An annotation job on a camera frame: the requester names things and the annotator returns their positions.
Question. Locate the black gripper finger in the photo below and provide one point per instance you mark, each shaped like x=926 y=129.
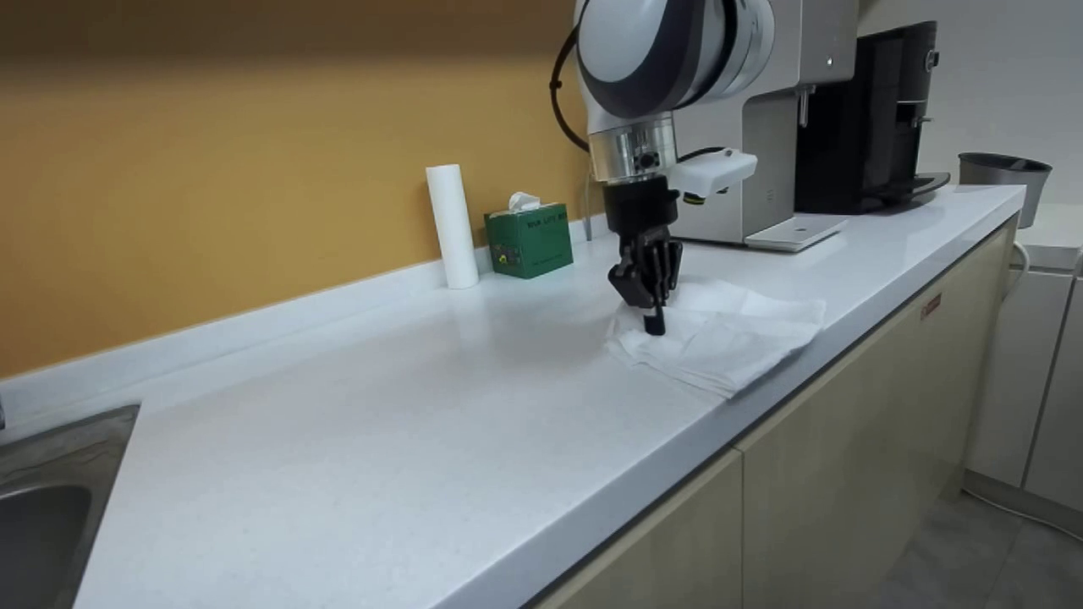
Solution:
x=631 y=277
x=665 y=282

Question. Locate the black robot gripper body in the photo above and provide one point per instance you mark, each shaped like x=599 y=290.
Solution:
x=640 y=203

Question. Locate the white cloth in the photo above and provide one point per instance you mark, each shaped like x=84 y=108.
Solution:
x=745 y=339

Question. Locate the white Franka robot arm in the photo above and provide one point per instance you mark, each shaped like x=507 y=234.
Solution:
x=665 y=57

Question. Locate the white paper towel roll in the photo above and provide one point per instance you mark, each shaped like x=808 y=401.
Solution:
x=456 y=224

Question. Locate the green tissue box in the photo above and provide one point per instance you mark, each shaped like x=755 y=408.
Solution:
x=530 y=243

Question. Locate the white tissue in box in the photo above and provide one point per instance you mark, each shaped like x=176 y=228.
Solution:
x=524 y=202

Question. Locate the silver white coffee machine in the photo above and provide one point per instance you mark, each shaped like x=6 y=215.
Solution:
x=781 y=123

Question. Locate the beige base cabinet door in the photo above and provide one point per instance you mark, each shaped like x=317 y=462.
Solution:
x=859 y=429
x=665 y=553

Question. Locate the black coffee machine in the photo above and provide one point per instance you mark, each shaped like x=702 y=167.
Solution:
x=867 y=123

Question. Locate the grey waste bin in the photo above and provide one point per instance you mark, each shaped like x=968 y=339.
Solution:
x=1004 y=182

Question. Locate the white side cabinet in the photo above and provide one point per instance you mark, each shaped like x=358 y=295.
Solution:
x=1037 y=361

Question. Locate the stainless steel sink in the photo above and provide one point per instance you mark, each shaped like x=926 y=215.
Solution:
x=44 y=519

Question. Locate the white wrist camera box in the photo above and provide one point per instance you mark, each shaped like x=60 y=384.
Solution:
x=712 y=174

